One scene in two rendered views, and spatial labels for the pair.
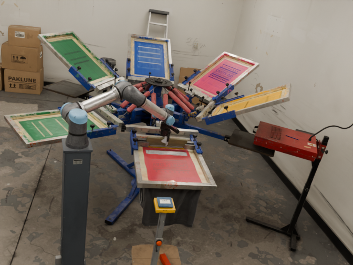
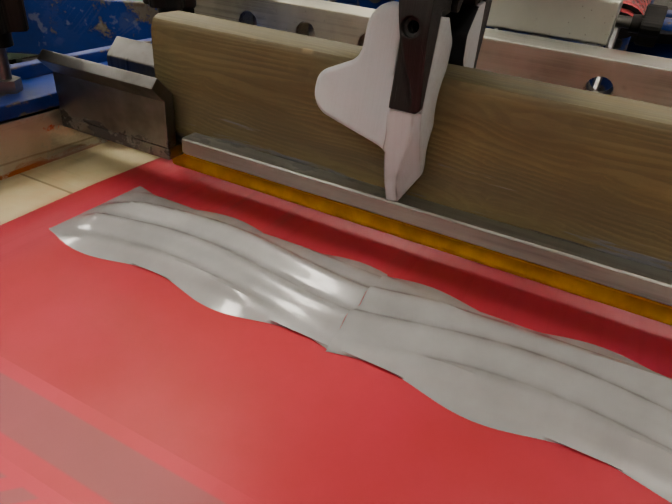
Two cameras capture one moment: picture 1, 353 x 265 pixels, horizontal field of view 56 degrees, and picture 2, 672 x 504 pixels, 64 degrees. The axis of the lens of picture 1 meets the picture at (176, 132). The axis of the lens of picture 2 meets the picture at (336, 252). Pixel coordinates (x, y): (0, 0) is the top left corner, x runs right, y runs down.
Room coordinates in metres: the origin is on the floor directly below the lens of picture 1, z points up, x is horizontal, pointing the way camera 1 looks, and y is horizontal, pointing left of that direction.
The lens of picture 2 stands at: (2.33, -0.07, 1.12)
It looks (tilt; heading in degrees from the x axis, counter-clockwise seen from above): 32 degrees down; 39
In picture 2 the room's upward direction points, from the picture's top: 6 degrees clockwise
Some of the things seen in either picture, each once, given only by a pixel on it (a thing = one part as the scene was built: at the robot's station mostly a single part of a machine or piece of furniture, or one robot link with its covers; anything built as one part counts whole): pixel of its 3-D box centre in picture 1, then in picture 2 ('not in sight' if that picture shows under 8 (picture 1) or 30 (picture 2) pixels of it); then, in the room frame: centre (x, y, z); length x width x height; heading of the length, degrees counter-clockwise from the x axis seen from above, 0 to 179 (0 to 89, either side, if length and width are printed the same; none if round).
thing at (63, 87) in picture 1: (101, 100); not in sight; (3.58, 0.93, 0.91); 1.34 x 0.40 x 0.08; 74
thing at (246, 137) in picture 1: (211, 132); not in sight; (3.22, -0.36, 0.91); 1.34 x 0.40 x 0.08; 74
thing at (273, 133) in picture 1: (287, 140); not in sight; (3.02, -1.09, 1.06); 0.61 x 0.46 x 0.12; 74
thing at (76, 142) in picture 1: (77, 137); not in sight; (1.94, 0.64, 1.25); 0.15 x 0.15 x 0.10
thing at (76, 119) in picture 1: (77, 120); not in sight; (1.95, 0.65, 1.37); 0.13 x 0.12 x 0.14; 39
